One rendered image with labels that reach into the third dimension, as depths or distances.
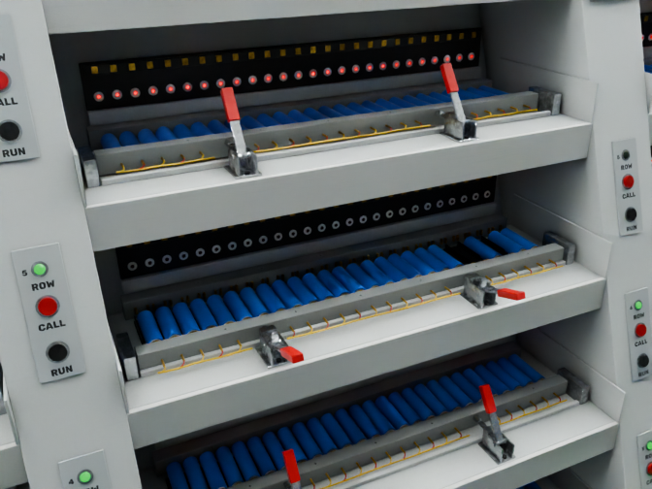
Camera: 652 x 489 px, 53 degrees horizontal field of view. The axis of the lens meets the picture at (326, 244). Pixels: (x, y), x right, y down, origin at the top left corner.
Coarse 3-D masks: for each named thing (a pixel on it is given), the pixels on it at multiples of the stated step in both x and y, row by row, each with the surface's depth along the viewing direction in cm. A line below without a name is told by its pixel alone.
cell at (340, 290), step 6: (324, 270) 84; (318, 276) 83; (324, 276) 83; (330, 276) 82; (324, 282) 82; (330, 282) 81; (336, 282) 81; (330, 288) 81; (336, 288) 80; (342, 288) 80; (336, 294) 79
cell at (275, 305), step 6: (258, 288) 80; (264, 288) 80; (270, 288) 80; (258, 294) 80; (264, 294) 79; (270, 294) 78; (264, 300) 78; (270, 300) 78; (276, 300) 77; (270, 306) 77; (276, 306) 76; (282, 306) 76; (270, 312) 77
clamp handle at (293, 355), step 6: (276, 336) 69; (276, 342) 69; (276, 348) 68; (282, 348) 66; (288, 348) 65; (294, 348) 65; (282, 354) 65; (288, 354) 64; (294, 354) 63; (300, 354) 63; (288, 360) 64; (294, 360) 63; (300, 360) 63
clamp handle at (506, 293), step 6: (480, 282) 79; (480, 288) 79; (486, 288) 78; (492, 288) 78; (498, 288) 77; (504, 288) 76; (498, 294) 76; (504, 294) 75; (510, 294) 74; (516, 294) 73; (522, 294) 73; (516, 300) 73
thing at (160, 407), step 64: (256, 256) 84; (576, 256) 89; (128, 320) 78; (384, 320) 77; (448, 320) 76; (512, 320) 80; (128, 384) 67; (192, 384) 66; (256, 384) 68; (320, 384) 71
